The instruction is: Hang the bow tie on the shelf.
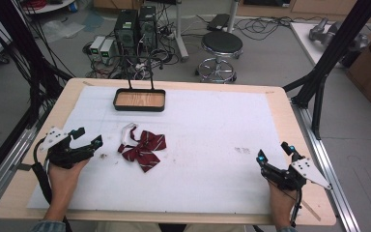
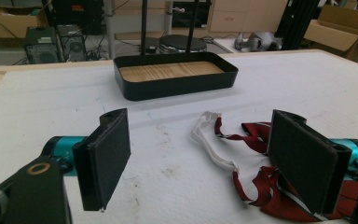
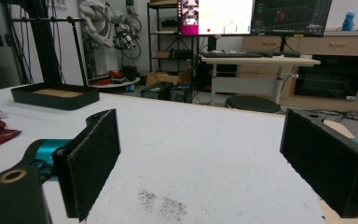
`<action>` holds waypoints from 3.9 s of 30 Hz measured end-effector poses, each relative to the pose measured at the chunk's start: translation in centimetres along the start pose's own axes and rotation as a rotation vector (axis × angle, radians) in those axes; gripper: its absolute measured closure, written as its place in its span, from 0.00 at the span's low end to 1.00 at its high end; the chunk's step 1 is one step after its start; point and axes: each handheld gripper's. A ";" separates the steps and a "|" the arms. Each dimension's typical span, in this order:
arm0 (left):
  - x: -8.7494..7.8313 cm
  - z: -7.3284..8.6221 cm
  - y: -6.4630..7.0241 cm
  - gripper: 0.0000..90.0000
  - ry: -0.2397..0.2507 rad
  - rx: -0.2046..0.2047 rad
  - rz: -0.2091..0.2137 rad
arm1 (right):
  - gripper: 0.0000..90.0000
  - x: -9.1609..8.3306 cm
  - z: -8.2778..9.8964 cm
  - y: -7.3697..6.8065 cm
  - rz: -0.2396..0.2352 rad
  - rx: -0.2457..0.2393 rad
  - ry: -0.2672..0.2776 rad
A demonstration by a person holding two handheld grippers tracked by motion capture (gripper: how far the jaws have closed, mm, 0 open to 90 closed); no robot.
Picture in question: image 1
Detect black frame stand with cables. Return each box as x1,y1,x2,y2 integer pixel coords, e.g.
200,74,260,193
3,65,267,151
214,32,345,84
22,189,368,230
0,0,73,131

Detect person's khaki trousers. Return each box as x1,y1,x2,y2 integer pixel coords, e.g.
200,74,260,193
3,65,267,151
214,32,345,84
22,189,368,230
94,220,246,232

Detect white foam mat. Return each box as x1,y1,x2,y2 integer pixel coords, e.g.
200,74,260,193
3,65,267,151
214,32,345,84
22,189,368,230
26,85,289,216

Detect person's right hand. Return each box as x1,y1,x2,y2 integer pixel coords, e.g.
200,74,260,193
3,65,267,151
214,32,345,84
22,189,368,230
268,180,302,224

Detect loose black floor cables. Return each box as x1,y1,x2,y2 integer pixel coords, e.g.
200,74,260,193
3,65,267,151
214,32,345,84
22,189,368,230
233,14,328,42

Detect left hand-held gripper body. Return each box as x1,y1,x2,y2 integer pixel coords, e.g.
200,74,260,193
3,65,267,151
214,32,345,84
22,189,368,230
38,126,95,170

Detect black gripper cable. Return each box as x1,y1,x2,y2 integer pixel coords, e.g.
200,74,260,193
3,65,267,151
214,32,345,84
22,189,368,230
32,137,73,232
289,188,304,228

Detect black metal frame stand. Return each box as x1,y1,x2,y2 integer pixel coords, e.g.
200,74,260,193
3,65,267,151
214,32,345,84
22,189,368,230
282,0,371,141

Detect white power supply unit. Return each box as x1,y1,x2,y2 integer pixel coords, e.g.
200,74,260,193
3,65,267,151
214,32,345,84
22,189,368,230
99,38,117,65
89,35,106,60

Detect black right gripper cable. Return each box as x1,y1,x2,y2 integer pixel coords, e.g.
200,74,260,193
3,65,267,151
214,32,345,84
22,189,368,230
289,188,304,228

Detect flat black device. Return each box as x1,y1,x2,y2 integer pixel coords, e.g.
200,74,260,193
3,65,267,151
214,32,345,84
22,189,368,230
206,13,232,33

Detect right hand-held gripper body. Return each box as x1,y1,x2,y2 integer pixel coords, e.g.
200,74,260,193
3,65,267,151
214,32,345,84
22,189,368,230
260,157,332,192

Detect black computer tower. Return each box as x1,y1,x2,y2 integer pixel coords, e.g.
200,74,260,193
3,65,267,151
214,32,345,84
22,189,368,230
137,4,158,55
113,9,140,56

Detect person's left hand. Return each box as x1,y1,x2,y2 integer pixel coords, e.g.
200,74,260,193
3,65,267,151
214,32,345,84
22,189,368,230
48,158,91,208

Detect black round stool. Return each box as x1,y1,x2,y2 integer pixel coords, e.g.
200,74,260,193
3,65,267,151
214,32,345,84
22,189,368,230
194,30,244,84

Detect clear plastic sheet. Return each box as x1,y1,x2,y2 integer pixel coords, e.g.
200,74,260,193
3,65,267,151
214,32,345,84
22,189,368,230
41,18,87,41

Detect red striped bow tie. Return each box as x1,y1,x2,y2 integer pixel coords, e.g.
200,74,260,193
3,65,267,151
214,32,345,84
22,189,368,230
117,122,168,173

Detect grey desk leg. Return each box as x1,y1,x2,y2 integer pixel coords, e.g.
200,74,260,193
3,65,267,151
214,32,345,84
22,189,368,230
173,0,190,63

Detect thin beige strip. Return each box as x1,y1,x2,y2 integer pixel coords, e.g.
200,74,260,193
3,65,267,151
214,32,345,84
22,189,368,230
300,198,322,222

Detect aluminium rail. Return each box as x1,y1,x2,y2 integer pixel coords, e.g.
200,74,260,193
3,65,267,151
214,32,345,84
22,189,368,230
0,109,51,216
290,99,362,232

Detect black tray with wooden bottom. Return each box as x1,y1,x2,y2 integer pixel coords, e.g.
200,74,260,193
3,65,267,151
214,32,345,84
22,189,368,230
109,53,167,113

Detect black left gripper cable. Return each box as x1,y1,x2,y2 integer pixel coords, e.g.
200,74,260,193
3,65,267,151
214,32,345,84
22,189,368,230
32,137,73,232

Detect white platform board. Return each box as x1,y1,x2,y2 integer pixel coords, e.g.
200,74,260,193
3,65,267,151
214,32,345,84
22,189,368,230
289,21,350,70

